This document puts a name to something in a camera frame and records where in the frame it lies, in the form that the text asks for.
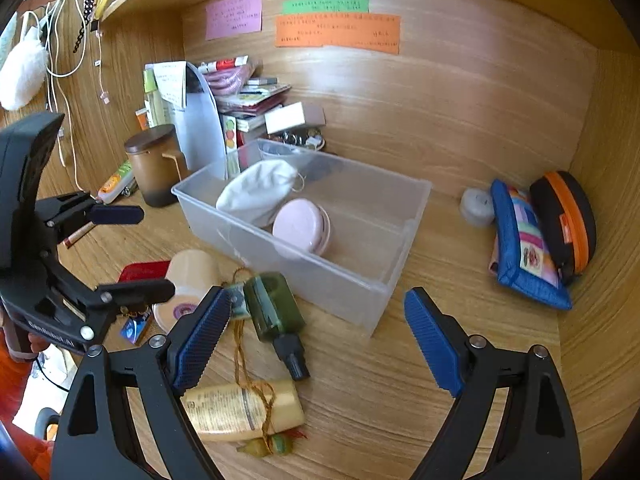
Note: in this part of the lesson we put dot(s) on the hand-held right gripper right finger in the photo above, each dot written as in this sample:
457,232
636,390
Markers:
432,342

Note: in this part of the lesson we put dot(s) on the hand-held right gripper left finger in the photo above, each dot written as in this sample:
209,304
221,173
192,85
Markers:
200,342

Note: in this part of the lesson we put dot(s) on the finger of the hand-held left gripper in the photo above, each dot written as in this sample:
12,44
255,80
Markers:
145,289
117,215

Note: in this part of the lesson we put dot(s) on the red cloth pouch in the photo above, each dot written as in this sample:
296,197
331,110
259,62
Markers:
142,271

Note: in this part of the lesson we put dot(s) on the small blue packet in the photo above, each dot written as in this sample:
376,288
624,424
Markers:
135,330

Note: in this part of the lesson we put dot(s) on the beige cylindrical jar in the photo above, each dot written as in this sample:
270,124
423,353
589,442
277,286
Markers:
190,280

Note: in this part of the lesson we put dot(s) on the beige lotion tube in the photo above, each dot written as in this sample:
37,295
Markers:
235,407

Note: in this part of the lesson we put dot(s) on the dark green spray bottle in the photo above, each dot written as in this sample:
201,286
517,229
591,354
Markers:
275,310

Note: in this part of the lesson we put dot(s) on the clear plastic storage bin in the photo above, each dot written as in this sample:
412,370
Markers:
360,220

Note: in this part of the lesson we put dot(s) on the person's left forearm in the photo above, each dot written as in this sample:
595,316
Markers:
9,385

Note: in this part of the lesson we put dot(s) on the wooden desktop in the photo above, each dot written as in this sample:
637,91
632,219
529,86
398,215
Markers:
450,410

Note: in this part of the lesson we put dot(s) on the orange green tube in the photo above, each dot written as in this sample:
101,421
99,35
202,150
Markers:
117,182

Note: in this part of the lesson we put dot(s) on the pink white pen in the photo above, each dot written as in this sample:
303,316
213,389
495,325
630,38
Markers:
77,235

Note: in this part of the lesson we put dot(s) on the brown mug with lid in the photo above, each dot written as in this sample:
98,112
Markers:
150,170

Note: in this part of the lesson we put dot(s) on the white fluffy toy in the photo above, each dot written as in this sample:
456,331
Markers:
22,75

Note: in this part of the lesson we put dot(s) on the small orange box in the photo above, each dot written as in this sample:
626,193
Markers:
141,119

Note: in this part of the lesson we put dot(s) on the pink wallet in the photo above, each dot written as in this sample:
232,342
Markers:
494,262

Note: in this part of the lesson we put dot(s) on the green slim bottle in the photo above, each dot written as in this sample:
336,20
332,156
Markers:
152,102

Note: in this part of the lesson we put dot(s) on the white plastic folder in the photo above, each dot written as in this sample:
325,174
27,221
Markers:
200,120

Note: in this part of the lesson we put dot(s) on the white earphones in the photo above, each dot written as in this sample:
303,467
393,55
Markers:
100,60

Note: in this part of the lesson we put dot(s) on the blue patchwork pouch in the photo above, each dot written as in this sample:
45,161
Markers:
525,245

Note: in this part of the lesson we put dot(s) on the colourful dotted box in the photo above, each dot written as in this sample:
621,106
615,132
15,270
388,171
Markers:
230,134

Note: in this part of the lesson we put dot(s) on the white paper note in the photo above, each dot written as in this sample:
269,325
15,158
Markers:
170,82

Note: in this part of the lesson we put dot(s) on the white round container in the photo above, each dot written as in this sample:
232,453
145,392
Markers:
477,205

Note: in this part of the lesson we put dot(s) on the pink round case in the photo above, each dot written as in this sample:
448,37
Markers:
300,227

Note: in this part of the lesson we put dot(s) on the stack of books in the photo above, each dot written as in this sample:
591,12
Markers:
255,105

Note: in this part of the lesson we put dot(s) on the black orange zip case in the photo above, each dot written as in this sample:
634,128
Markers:
562,220

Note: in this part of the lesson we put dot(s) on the red white tube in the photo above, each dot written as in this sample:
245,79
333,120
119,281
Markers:
222,64

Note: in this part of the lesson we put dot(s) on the white rectangular box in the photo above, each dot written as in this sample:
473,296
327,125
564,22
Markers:
285,116

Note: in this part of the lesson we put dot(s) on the bunch of metal keys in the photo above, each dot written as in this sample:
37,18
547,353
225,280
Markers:
300,137

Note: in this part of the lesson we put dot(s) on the pink sticky note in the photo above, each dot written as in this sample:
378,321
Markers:
234,14

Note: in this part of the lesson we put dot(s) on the orange sticky note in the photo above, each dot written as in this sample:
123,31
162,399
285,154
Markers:
337,32

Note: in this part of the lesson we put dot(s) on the green sticky note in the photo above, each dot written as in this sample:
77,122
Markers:
325,6

